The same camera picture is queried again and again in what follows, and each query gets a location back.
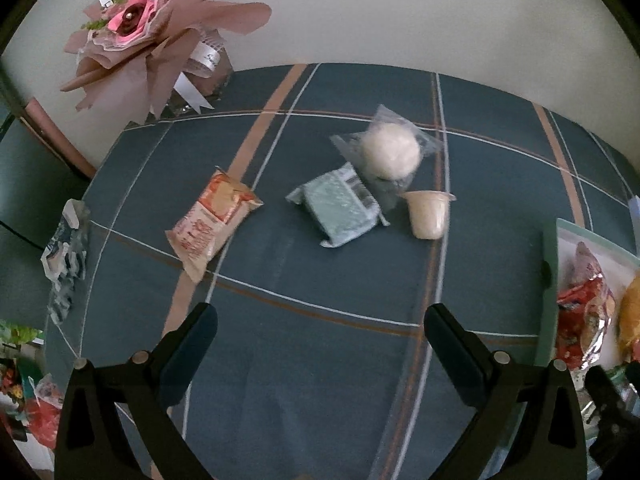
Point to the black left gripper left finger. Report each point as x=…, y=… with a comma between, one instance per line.
x=91, y=443

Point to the blue plaid tablecloth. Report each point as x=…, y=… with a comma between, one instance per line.
x=319, y=368

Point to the white power strip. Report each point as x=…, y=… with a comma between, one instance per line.
x=634, y=211

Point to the wrapped yellow croissant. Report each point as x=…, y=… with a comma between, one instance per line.
x=629, y=322

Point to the mint green snack packet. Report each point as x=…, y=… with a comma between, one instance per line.
x=340, y=204

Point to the beige orange oat snack packet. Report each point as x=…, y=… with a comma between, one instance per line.
x=201, y=233

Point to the white jelly cup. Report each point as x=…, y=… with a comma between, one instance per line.
x=429, y=213

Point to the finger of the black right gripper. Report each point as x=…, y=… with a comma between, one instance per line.
x=616, y=448

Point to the pale green white tray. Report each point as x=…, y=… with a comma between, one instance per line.
x=619, y=268

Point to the pink oat snack packet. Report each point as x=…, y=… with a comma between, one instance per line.
x=587, y=269

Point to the blue white crumpled wrapper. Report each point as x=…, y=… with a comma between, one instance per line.
x=64, y=259

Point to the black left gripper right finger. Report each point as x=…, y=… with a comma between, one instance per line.
x=550, y=440

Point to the pink paper flower bouquet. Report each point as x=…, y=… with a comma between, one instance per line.
x=130, y=53

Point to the clear bag white bun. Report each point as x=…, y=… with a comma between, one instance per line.
x=387, y=155

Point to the red biscuit snack packet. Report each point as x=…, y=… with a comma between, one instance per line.
x=585, y=314

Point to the glass vase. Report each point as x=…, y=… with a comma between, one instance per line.
x=206, y=73

